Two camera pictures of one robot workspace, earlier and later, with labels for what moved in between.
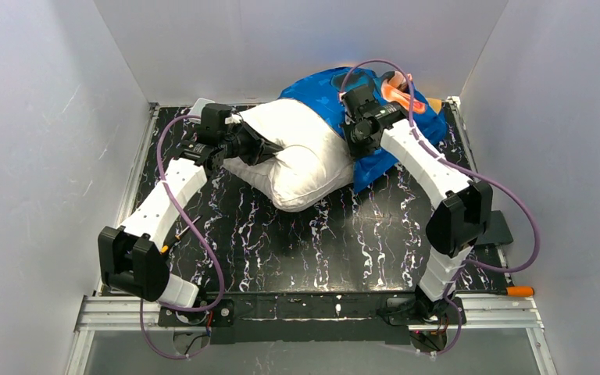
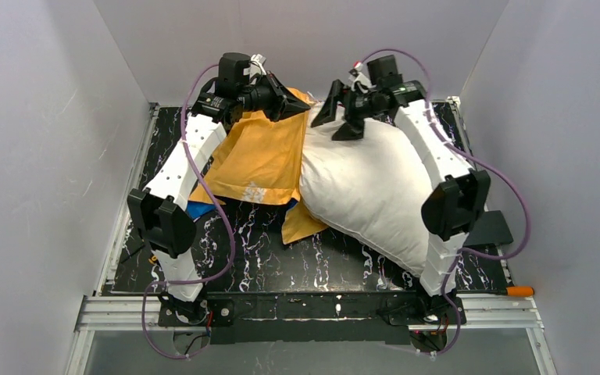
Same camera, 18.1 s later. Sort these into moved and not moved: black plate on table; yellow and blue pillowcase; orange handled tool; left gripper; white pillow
Moved: left gripper; yellow and blue pillowcase; white pillow
Not moved: black plate on table; orange handled tool
